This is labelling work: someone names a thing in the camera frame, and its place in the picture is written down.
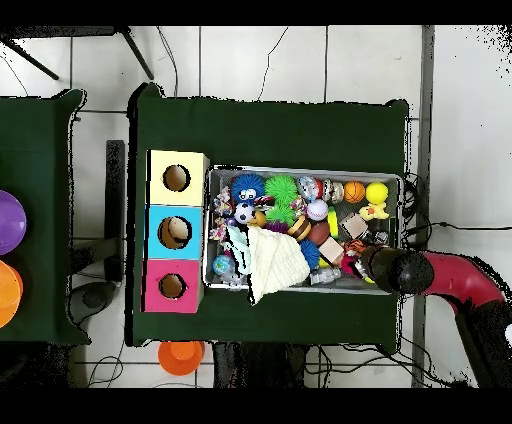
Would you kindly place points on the black upright panel stand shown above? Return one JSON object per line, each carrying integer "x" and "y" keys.
{"x": 115, "y": 180}

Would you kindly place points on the wooden box with three holes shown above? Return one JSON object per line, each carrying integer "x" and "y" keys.
{"x": 176, "y": 254}

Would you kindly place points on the large green spiky ball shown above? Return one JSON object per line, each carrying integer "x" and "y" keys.
{"x": 281, "y": 188}

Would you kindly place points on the orange plastic cup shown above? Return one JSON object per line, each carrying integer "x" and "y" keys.
{"x": 180, "y": 358}

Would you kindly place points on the small soccer ball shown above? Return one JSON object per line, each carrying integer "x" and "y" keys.
{"x": 244, "y": 213}

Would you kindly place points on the purple plastic bowl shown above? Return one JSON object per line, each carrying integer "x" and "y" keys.
{"x": 12, "y": 222}

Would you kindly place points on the black tripod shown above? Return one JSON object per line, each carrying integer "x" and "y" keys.
{"x": 138, "y": 53}

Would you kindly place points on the blue spiky ball with eyes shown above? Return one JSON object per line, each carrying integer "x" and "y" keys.
{"x": 247, "y": 187}

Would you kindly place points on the small orange basketball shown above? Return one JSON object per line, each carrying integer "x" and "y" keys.
{"x": 354, "y": 192}

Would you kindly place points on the light blue cloth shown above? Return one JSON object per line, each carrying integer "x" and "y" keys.
{"x": 240, "y": 244}

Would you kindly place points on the toy hamburger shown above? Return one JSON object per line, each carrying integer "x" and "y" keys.
{"x": 299, "y": 229}

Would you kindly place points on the orange striped tiger plush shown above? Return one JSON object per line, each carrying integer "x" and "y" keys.
{"x": 354, "y": 246}

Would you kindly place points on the orange plastic bowl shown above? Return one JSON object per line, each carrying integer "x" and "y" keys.
{"x": 8, "y": 296}

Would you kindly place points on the dark green side tablecloth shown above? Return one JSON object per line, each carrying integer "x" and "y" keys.
{"x": 36, "y": 120}

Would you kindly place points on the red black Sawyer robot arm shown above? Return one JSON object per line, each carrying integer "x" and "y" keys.
{"x": 460, "y": 276}

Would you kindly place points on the yellow duck plush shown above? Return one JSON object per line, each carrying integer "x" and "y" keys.
{"x": 374, "y": 212}

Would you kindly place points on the plain wooden cube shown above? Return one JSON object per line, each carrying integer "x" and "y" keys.
{"x": 331, "y": 250}

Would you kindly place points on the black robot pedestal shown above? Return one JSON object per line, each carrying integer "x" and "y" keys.
{"x": 256, "y": 366}

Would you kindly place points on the yellow foam ball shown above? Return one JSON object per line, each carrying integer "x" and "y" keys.
{"x": 377, "y": 192}

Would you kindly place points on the cream white waffle cloth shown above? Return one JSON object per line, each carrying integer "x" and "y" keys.
{"x": 276, "y": 260}

